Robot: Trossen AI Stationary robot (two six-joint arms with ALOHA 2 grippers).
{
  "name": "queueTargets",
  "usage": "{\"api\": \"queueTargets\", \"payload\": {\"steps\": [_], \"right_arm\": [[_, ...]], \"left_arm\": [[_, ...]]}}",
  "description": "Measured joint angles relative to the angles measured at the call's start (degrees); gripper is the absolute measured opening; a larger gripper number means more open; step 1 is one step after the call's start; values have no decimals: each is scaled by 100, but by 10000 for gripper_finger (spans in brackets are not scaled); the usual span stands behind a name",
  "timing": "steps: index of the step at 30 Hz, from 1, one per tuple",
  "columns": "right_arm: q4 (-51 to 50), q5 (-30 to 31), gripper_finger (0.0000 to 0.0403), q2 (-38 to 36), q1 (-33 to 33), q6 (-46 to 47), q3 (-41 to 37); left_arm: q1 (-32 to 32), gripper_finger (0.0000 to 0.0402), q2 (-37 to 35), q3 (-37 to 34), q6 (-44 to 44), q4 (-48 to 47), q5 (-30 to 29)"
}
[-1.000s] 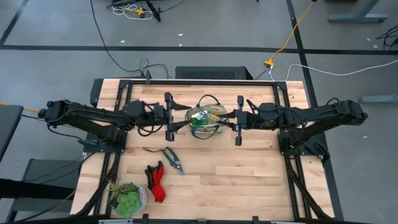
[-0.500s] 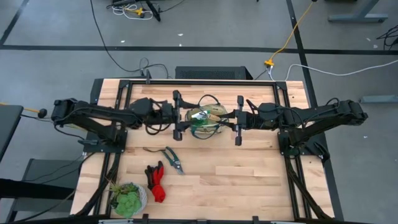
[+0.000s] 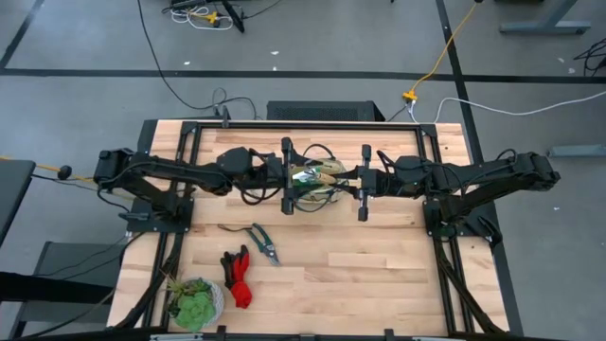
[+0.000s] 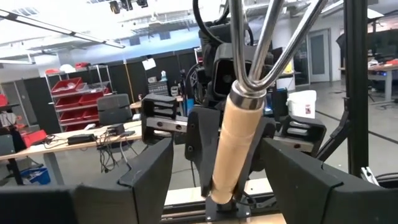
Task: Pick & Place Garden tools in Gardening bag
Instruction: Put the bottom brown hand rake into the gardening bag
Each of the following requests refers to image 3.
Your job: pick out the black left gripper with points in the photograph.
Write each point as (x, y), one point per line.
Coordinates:
(274, 170)

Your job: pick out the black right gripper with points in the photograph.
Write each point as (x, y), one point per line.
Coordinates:
(379, 180)

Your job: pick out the green pruning shears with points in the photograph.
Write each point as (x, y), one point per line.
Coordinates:
(265, 241)

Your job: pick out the red and black gardening gloves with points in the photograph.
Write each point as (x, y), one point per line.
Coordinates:
(241, 284)

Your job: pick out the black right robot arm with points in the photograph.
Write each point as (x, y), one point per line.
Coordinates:
(473, 175)

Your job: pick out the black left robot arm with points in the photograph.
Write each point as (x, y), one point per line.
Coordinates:
(165, 166)

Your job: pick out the black computer tower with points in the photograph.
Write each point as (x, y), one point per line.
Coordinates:
(322, 111)

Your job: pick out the succulent plant in white pot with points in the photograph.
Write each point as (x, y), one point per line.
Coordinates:
(194, 308)

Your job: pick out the black tripod leg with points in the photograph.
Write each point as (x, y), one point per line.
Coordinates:
(234, 16)

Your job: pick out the silver aluminium bar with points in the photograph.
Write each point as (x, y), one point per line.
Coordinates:
(175, 337)
(438, 338)

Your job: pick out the grey table foot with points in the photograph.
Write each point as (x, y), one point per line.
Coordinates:
(544, 26)
(577, 150)

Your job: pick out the black equipment stand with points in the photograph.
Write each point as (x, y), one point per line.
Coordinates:
(61, 284)

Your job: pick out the black desk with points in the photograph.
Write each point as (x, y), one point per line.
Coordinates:
(12, 189)

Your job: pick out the black aluminium table frame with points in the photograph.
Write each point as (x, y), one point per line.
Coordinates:
(308, 125)

